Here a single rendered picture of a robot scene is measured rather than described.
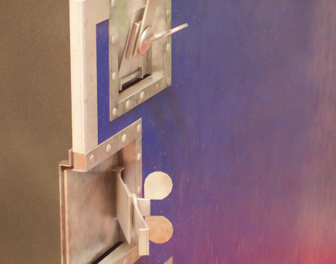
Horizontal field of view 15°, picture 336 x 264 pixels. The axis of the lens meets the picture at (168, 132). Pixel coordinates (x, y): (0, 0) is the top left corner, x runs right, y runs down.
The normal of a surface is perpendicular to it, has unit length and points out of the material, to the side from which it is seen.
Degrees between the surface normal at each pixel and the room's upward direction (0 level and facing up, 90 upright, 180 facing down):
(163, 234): 86
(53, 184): 90
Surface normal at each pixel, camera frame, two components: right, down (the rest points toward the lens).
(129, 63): 0.89, 0.36
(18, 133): -0.39, 0.27
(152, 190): -0.12, 0.22
